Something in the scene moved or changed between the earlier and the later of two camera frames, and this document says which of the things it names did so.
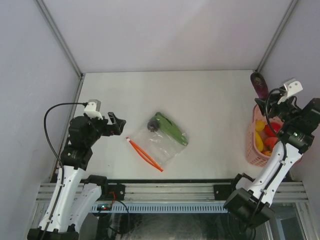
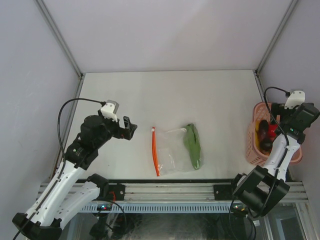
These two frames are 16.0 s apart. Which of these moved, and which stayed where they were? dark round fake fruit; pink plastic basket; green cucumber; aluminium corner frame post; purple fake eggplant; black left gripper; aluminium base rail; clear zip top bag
Moved: green cucumber; black left gripper; clear zip top bag; purple fake eggplant; dark round fake fruit
Stayed: pink plastic basket; aluminium corner frame post; aluminium base rail
